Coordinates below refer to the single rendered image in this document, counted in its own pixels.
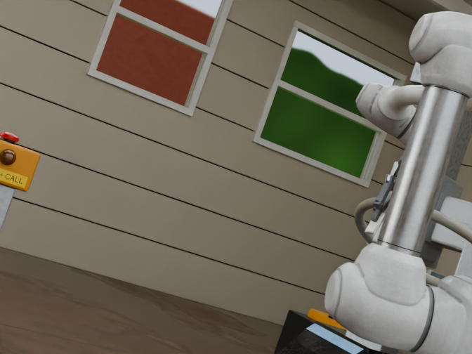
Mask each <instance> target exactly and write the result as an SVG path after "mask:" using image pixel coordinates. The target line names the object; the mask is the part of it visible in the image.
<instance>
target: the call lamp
mask: <svg viewBox="0 0 472 354"><path fill-rule="evenodd" d="M0 161H1V163H2V164H5V165H12V164H13V163H14V162H15V161H16V153H15V152H14V151H13V150H11V149H5V150H3V151H2V152H1V154H0Z"/></svg>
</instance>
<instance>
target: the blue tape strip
mask: <svg viewBox="0 0 472 354"><path fill-rule="evenodd" d="M306 329H308V330H309V331H311V332H313V333H315V334H317V335H318V336H321V337H322V338H324V339H326V340H328V341H329V342H331V343H333V344H335V345H336V346H338V347H340V348H342V349H344V350H346V351H348V352H349V353H351V354H357V353H359V352H360V351H362V350H364V349H363V348H361V347H359V346H356V345H355V344H353V343H351V342H350V341H347V340H345V339H343V338H341V337H340V336H338V335H336V334H334V333H332V332H330V331H328V330H327V329H325V328H323V327H321V326H319V325H317V324H312V325H311V326H309V327H308V328H306Z"/></svg>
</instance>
